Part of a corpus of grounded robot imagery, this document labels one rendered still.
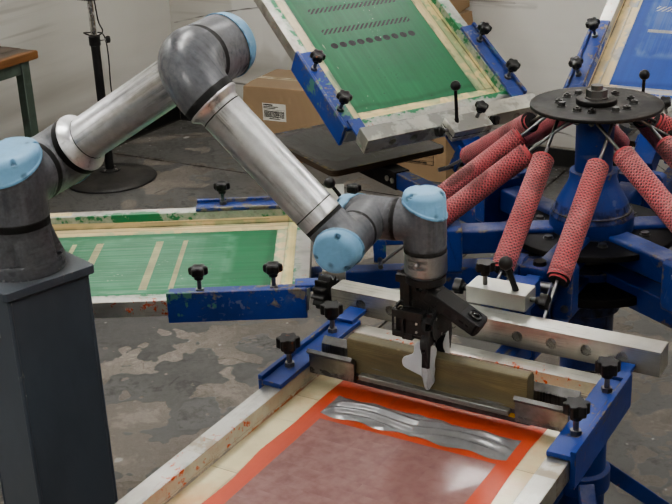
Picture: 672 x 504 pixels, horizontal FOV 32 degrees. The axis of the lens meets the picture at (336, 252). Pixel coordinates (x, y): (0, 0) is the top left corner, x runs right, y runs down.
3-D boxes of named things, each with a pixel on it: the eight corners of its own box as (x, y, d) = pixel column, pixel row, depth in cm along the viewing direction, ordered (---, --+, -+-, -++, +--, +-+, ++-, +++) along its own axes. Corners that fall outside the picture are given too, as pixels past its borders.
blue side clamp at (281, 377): (282, 414, 216) (280, 380, 214) (259, 408, 219) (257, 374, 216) (361, 347, 240) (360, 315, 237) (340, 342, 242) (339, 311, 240)
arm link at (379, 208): (323, 206, 199) (385, 212, 195) (346, 185, 209) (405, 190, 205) (325, 249, 202) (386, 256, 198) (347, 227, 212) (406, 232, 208)
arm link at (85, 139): (-8, 160, 220) (201, 11, 194) (37, 137, 233) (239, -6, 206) (28, 214, 222) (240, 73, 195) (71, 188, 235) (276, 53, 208)
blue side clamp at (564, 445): (574, 490, 190) (575, 453, 187) (544, 482, 192) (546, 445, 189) (630, 406, 213) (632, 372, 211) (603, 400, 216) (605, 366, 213)
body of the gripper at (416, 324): (410, 322, 215) (409, 261, 211) (453, 331, 211) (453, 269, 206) (391, 339, 209) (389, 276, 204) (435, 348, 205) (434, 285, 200)
